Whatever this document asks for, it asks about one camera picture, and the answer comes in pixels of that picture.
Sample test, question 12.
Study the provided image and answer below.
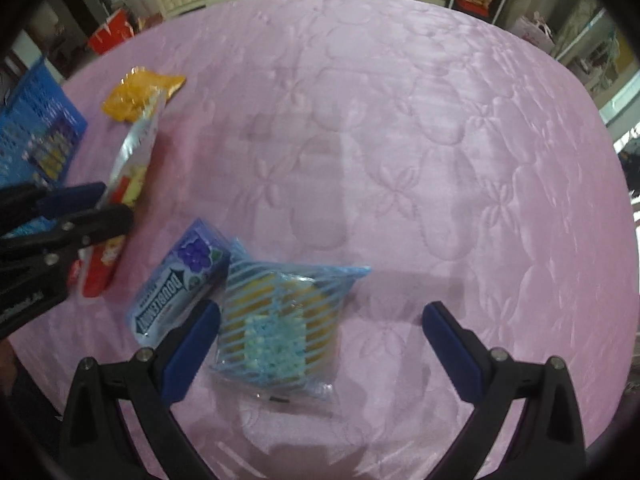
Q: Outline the red silver snack bag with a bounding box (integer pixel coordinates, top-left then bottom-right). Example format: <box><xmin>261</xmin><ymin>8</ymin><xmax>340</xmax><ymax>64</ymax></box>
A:
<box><xmin>75</xmin><ymin>90</ymin><xmax>167</xmax><ymax>304</ymax></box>

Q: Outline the purple Doublemint gum pack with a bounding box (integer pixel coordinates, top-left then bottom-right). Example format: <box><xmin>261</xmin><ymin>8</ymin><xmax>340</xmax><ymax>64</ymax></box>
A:
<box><xmin>126</xmin><ymin>219</ymin><xmax>230</xmax><ymax>348</ymax></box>

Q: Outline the blue striped cake packet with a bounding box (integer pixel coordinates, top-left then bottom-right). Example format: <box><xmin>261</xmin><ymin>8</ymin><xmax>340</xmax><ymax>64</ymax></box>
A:
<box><xmin>213</xmin><ymin>238</ymin><xmax>370</xmax><ymax>402</ymax></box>

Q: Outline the blue plastic basket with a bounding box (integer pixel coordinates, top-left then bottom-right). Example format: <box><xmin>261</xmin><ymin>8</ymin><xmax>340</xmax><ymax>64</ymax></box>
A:
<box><xmin>0</xmin><ymin>56</ymin><xmax>89</xmax><ymax>239</ymax></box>

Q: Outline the orange snack pouch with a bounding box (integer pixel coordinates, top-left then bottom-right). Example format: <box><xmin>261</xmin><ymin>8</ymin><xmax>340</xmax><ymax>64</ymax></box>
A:
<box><xmin>101</xmin><ymin>66</ymin><xmax>186</xmax><ymax>122</ymax></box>

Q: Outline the red paper bag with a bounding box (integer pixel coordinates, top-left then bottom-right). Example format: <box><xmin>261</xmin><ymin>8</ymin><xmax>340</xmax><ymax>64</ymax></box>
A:
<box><xmin>88</xmin><ymin>9</ymin><xmax>134</xmax><ymax>55</ymax></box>

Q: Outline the pink quilted mattress cover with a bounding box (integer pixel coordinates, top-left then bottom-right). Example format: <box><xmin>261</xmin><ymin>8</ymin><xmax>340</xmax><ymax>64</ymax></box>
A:
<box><xmin>11</xmin><ymin>0</ymin><xmax>639</xmax><ymax>479</ymax></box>

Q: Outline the pink shopping bag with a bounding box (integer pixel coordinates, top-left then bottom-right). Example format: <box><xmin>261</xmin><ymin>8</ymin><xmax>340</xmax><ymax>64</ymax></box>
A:
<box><xmin>509</xmin><ymin>12</ymin><xmax>554</xmax><ymax>53</ymax></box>

